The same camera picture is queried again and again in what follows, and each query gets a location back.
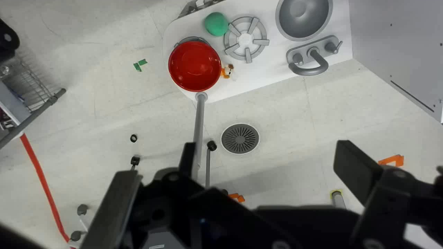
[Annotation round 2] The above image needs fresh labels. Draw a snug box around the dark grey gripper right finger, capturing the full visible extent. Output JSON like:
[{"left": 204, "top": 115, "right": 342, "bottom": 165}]
[{"left": 332, "top": 138, "right": 385, "bottom": 206}]

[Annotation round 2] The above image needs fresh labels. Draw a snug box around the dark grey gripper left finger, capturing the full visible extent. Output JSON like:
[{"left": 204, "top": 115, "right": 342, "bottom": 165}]
[{"left": 80, "top": 170, "right": 144, "bottom": 249}]

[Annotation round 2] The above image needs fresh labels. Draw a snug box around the yellow green capped leg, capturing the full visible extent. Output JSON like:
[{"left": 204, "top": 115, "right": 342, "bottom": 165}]
[{"left": 329, "top": 188, "right": 347, "bottom": 210}]

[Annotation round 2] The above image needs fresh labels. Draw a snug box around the short grey leg black knob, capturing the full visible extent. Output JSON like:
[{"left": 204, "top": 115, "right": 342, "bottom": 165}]
[{"left": 204, "top": 138, "right": 219, "bottom": 188}]

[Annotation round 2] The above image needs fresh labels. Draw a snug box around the grey toy faucet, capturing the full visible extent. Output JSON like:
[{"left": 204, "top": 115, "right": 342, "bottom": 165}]
[{"left": 285, "top": 35, "right": 343, "bottom": 78}]

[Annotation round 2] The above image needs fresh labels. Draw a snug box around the long grey tripod leg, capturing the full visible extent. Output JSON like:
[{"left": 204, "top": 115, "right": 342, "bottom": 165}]
[{"left": 191, "top": 91, "right": 209, "bottom": 181}]

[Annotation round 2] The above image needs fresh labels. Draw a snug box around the round metal floor drain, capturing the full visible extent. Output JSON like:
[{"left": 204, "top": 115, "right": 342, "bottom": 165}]
[{"left": 220, "top": 122, "right": 262, "bottom": 155}]

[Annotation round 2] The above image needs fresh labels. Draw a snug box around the white toy kitchen top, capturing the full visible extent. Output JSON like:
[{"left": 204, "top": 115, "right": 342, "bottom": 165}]
[{"left": 163, "top": 0, "right": 354, "bottom": 105}]

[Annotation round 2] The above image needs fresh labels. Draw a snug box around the white cabinet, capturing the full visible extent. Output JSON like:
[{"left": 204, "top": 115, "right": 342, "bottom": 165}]
[{"left": 347, "top": 0, "right": 443, "bottom": 123}]

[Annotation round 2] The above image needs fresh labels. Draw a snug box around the grey toy stove burner grate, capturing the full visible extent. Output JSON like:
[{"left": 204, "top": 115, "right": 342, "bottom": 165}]
[{"left": 221, "top": 15, "right": 271, "bottom": 65}]

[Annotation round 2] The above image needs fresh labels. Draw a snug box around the small orange toy piece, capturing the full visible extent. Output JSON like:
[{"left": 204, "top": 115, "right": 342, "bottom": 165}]
[{"left": 220, "top": 62, "right": 235, "bottom": 80}]

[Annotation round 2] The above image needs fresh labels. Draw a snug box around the black device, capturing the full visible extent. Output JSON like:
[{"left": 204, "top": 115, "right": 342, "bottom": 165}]
[{"left": 0, "top": 18, "right": 21, "bottom": 61}]

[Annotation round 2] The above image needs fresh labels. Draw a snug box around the green round toy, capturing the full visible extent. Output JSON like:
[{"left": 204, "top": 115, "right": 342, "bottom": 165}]
[{"left": 202, "top": 11, "right": 230, "bottom": 39}]

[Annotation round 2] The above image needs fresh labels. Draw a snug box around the orange cable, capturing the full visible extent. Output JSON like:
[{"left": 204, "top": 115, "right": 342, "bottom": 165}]
[{"left": 18, "top": 133, "right": 72, "bottom": 245}]

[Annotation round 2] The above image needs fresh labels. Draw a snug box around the wire basket cart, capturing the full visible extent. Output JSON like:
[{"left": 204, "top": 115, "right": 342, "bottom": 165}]
[{"left": 0, "top": 50, "right": 66, "bottom": 151}]

